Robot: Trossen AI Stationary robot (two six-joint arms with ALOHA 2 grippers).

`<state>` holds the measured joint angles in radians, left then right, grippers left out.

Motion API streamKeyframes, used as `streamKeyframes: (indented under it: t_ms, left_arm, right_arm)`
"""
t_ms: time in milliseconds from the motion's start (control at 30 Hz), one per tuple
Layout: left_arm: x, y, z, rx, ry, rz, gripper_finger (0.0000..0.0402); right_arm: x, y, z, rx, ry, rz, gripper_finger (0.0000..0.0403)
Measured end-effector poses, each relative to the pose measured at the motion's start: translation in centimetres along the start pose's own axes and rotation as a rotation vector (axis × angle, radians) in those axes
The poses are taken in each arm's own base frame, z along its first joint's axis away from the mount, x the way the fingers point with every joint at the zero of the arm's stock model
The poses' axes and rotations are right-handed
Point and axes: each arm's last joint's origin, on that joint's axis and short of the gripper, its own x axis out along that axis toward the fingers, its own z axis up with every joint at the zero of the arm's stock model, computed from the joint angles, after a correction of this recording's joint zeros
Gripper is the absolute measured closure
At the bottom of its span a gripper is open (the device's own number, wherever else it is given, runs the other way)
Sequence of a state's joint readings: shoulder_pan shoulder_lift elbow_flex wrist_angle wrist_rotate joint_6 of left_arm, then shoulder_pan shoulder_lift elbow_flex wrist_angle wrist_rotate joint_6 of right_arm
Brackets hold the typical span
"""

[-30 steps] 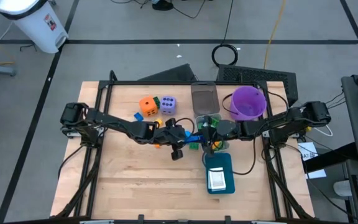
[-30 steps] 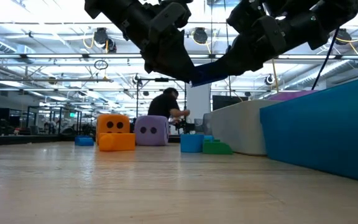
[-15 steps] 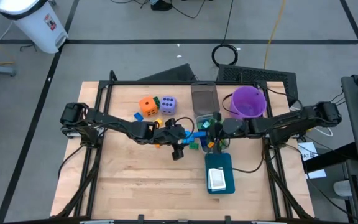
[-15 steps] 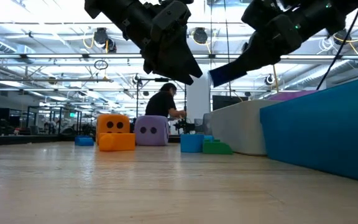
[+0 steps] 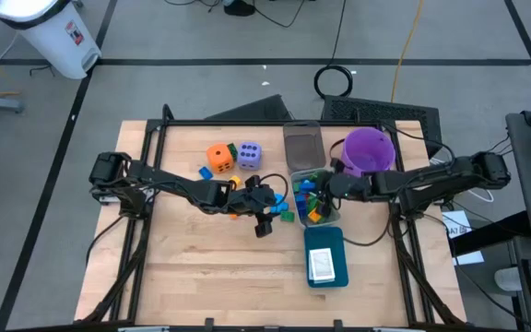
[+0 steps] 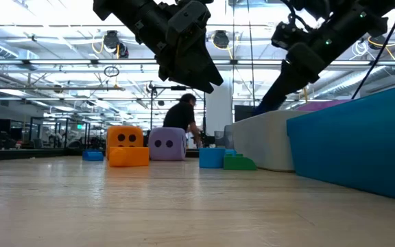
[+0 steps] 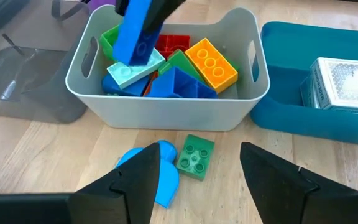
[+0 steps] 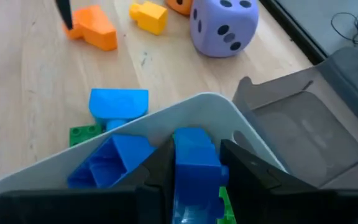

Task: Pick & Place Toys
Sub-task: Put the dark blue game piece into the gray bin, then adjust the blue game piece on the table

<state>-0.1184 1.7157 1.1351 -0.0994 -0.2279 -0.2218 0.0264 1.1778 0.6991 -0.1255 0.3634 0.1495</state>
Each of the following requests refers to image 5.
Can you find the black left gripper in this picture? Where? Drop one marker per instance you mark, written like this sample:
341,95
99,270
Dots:
256,203

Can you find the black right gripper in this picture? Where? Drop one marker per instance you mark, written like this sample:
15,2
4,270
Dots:
353,188

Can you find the light blue block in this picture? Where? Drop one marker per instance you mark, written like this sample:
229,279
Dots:
281,205

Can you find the yellow brick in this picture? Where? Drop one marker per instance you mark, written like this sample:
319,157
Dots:
315,216

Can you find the small dark green brick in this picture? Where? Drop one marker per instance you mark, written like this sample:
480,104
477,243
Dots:
287,216

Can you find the large blue block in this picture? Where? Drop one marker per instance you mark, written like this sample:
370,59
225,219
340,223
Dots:
301,205

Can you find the green rectangular block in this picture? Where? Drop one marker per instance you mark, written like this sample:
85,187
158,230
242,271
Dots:
314,176

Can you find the long green block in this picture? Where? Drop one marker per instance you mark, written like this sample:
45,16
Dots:
296,186

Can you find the orange block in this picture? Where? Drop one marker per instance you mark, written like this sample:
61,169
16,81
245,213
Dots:
233,216

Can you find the yellow block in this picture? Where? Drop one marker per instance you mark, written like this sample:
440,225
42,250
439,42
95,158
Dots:
234,181

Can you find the small blue block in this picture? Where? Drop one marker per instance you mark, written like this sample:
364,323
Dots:
206,173

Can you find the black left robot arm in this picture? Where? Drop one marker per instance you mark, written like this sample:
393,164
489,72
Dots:
168,182

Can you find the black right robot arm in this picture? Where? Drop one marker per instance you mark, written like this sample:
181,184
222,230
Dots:
431,182

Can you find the light grey plastic bin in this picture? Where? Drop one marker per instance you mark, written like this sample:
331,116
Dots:
293,175

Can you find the teal plastic bin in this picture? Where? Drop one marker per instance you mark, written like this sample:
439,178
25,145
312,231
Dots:
325,237

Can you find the purple foam die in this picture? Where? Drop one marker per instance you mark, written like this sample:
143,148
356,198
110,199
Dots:
250,165

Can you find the transparent grey plastic bin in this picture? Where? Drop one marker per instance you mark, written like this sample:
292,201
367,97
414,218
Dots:
304,147

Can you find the purple plastic bucket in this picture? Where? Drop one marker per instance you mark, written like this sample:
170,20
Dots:
367,152

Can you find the dark green patterned block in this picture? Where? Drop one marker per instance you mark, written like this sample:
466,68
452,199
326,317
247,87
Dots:
232,151

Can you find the orange foam die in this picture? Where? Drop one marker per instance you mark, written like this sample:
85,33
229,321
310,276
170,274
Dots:
217,154

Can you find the black angled panel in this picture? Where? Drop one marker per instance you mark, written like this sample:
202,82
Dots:
256,110

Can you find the black perforated case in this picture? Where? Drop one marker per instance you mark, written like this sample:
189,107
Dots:
376,110

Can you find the white paper sheet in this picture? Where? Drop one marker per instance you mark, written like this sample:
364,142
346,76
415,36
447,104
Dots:
473,258
452,219

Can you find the silver aluminium extrusion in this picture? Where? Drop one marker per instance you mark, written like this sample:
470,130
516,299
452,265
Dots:
399,329
143,329

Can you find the person's foot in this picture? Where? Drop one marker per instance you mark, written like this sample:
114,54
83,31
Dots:
239,7

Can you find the white cylinder object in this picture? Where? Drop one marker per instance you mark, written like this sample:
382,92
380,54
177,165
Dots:
507,279

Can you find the dark keyboard desk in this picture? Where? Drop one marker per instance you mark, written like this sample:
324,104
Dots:
523,323

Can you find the white trash bin black lid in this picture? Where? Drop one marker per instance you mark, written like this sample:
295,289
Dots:
53,37

